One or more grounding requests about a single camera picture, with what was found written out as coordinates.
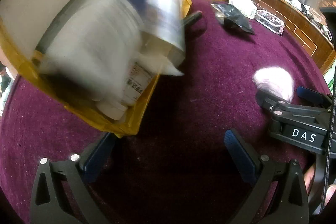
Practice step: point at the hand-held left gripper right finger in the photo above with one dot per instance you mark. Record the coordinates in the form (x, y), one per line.
(237, 153)

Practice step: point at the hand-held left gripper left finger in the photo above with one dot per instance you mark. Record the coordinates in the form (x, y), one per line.
(101, 153)

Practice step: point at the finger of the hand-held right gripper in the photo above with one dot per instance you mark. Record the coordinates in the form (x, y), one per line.
(273, 103)
(309, 95)

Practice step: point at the white fluffy ball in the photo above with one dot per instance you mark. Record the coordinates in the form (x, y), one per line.
(275, 82)

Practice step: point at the yellow cardboard box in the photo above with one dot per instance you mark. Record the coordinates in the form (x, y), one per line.
(126, 127)

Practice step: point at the black pen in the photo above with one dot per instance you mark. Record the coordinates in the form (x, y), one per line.
(193, 18)

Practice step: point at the person's right hand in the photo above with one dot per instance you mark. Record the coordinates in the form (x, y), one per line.
(309, 179)

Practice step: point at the white plastic bottle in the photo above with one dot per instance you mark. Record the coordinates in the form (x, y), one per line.
(111, 109)

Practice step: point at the purple velvet cloth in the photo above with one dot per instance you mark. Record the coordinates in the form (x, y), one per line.
(210, 82)

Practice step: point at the wooden counter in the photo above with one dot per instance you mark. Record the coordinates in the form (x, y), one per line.
(296, 22)

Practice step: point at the clear patterned pouch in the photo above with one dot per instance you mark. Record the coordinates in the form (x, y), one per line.
(270, 20)

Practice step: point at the black plastic packet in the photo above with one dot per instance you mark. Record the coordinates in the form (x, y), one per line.
(235, 18)

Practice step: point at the large white plastic jar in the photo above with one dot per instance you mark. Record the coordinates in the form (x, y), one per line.
(94, 50)

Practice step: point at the white cardboard box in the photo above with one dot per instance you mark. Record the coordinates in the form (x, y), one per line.
(242, 5)

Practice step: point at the clear plastic packet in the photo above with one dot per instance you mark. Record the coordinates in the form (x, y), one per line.
(162, 8)

